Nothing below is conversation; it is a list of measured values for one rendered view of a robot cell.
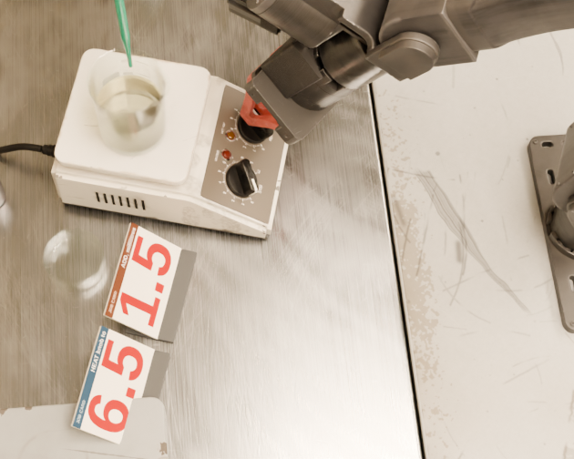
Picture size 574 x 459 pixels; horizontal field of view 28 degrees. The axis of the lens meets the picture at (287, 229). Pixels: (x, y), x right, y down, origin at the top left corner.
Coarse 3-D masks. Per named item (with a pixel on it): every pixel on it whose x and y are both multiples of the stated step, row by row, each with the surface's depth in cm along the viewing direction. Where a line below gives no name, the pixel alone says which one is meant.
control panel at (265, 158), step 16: (224, 96) 105; (240, 96) 106; (224, 112) 105; (224, 128) 104; (224, 144) 104; (240, 144) 105; (256, 144) 106; (272, 144) 107; (208, 160) 102; (224, 160) 103; (240, 160) 104; (256, 160) 105; (272, 160) 106; (208, 176) 102; (224, 176) 103; (256, 176) 105; (272, 176) 106; (208, 192) 102; (224, 192) 102; (272, 192) 105; (240, 208) 103; (256, 208) 104
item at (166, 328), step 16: (176, 256) 105; (192, 256) 105; (176, 272) 105; (112, 288) 100; (176, 288) 104; (176, 304) 103; (160, 320) 103; (176, 320) 103; (144, 336) 102; (160, 336) 102
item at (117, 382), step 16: (112, 336) 99; (112, 352) 99; (128, 352) 100; (144, 352) 101; (112, 368) 98; (128, 368) 99; (96, 384) 97; (112, 384) 98; (128, 384) 99; (96, 400) 97; (112, 400) 98; (128, 400) 99; (96, 416) 96; (112, 416) 97; (112, 432) 97
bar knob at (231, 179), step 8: (248, 160) 103; (232, 168) 103; (240, 168) 103; (248, 168) 102; (232, 176) 103; (240, 176) 103; (248, 176) 102; (232, 184) 103; (240, 184) 103; (248, 184) 102; (256, 184) 102; (232, 192) 103; (240, 192) 103; (248, 192) 103; (256, 192) 102
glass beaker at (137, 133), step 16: (96, 64) 94; (112, 64) 96; (144, 64) 96; (96, 80) 96; (160, 80) 95; (96, 96) 97; (160, 96) 94; (96, 112) 96; (112, 112) 92; (144, 112) 94; (160, 112) 96; (112, 128) 96; (128, 128) 95; (144, 128) 96; (160, 128) 98; (112, 144) 98; (128, 144) 98; (144, 144) 98
